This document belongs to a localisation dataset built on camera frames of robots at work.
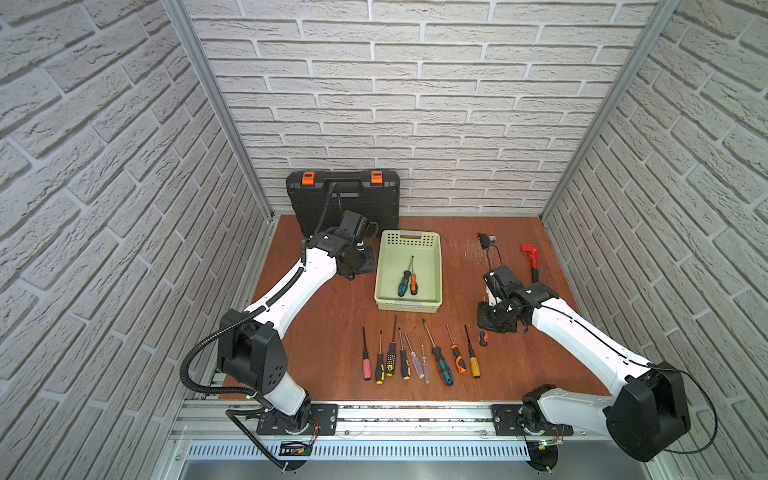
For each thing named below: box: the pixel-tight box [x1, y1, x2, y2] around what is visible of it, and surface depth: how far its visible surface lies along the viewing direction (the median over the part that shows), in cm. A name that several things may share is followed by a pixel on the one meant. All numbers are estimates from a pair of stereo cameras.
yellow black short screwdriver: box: [398, 327, 411, 381], surface depth 83 cm
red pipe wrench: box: [520, 243, 539, 283], surface depth 109 cm
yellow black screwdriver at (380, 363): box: [376, 330, 386, 385], surface depth 82 cm
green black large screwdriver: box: [422, 318, 454, 387], surface depth 82 cm
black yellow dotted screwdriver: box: [386, 314, 397, 377], surface depth 84 cm
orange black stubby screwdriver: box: [410, 273, 418, 296], surface depth 99 cm
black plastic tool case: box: [286, 169, 401, 236], surface depth 94 cm
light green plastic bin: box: [374, 230, 442, 313], surface depth 105 cm
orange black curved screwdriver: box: [446, 324, 467, 374], surface depth 84 cm
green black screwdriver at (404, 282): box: [398, 256, 414, 297], surface depth 99 cm
